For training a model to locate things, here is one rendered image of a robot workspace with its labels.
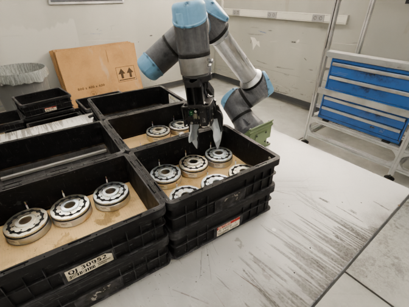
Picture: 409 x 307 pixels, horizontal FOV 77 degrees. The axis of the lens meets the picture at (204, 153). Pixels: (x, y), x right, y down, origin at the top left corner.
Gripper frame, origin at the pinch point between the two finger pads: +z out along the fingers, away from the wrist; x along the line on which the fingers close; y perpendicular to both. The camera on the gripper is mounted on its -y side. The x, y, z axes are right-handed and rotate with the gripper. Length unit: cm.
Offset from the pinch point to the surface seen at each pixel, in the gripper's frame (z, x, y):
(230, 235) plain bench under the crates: 31.0, 5.7, 5.4
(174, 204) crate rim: 7.2, -5.1, 18.4
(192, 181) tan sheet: 16.4, -7.5, -3.4
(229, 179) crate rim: 8.0, 6.8, 6.1
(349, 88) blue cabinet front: 43, 85, -181
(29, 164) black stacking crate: 10, -69, 0
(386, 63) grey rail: 20, 104, -165
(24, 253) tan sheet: 13, -40, 33
